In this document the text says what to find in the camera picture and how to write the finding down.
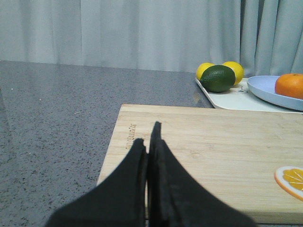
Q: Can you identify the whole orange fruit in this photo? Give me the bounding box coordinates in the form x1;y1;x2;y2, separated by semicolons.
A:
275;73;303;99

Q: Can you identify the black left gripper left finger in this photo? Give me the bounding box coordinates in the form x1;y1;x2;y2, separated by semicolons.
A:
46;139;148;227

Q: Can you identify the cream rectangular tray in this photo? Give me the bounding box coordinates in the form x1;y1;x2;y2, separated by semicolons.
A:
195;78;302;113

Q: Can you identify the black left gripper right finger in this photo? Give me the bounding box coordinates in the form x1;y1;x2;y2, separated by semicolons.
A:
147;122;257;227

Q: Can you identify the wooden cutting board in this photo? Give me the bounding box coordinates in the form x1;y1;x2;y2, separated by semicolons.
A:
98;104;303;225

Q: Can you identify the grey curtain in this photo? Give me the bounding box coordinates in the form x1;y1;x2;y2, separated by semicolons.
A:
0;0;303;77

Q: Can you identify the yellow lemon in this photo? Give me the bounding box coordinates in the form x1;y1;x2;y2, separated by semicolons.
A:
223;61;244;85
196;62;214;80

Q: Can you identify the light blue plate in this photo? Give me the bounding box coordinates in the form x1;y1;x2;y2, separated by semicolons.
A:
247;76;303;111

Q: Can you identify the orange slice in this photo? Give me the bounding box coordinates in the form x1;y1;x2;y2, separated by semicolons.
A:
274;166;303;201

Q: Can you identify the green lime fruit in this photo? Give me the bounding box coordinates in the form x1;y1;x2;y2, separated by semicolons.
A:
199;65;236;93

